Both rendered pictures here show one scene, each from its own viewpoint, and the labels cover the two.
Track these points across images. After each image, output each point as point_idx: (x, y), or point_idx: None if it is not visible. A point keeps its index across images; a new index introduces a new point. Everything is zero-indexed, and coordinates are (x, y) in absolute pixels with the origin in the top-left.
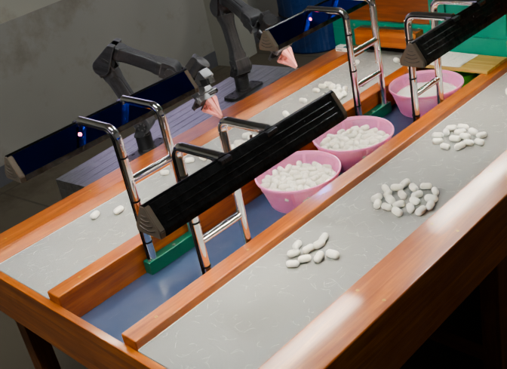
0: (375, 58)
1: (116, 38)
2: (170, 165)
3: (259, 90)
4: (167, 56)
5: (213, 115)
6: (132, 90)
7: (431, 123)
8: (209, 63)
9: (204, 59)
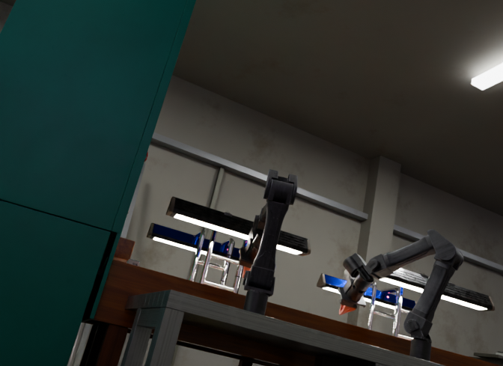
0: (207, 269)
1: (432, 229)
2: (400, 314)
3: (273, 303)
4: (381, 254)
5: (338, 321)
6: (424, 287)
7: None
8: (343, 263)
9: (346, 259)
